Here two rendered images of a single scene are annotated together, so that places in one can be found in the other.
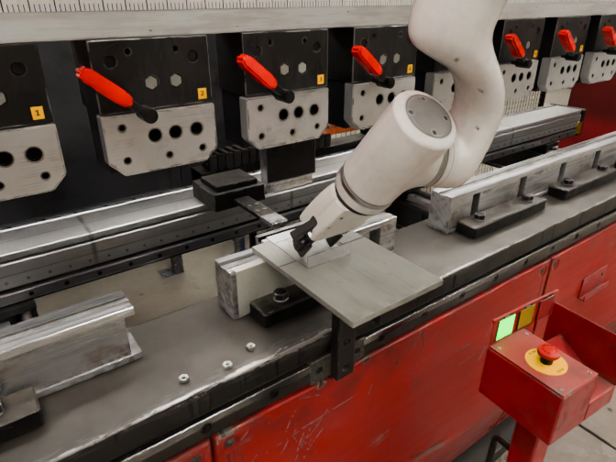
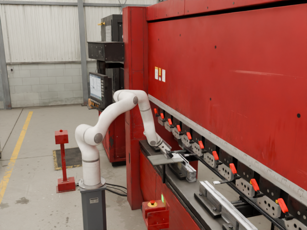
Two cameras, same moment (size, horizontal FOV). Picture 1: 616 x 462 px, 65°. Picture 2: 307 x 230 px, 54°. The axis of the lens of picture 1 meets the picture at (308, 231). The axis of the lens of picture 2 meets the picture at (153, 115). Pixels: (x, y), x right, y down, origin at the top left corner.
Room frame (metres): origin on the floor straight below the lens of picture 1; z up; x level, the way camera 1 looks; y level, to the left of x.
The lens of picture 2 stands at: (1.34, -2.37, 2.02)
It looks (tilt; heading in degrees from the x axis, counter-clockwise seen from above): 15 degrees down; 108
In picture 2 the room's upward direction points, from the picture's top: straight up
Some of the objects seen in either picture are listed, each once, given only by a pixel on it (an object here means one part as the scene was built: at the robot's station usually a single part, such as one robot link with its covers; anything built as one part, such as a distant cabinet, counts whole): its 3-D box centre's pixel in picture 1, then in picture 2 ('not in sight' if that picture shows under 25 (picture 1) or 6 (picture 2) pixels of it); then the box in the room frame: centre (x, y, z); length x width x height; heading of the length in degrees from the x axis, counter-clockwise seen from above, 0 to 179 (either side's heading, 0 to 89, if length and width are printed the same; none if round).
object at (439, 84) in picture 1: (443, 65); (201, 142); (1.01, -0.27, 1.26); 0.15 x 0.09 x 0.17; 126
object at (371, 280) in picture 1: (341, 264); (164, 159); (0.67, -0.05, 1.00); 0.26 x 0.18 x 0.01; 36
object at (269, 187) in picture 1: (288, 162); (181, 142); (0.79, 0.03, 1.13); 0.10 x 0.02 x 0.10; 126
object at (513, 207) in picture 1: (503, 214); (207, 204); (1.10, -0.49, 0.89); 0.30 x 0.05 x 0.03; 126
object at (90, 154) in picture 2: not in sight; (87, 141); (0.28, -0.64, 1.30); 0.19 x 0.12 x 0.24; 154
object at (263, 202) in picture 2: not in sight; (274, 195); (1.49, -0.92, 1.26); 0.15 x 0.09 x 0.17; 126
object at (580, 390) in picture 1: (553, 362); (155, 211); (0.72, -0.47, 0.75); 0.20 x 0.16 x 0.18; 122
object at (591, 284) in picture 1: (595, 282); not in sight; (1.27, -0.89, 0.59); 0.15 x 0.02 x 0.07; 126
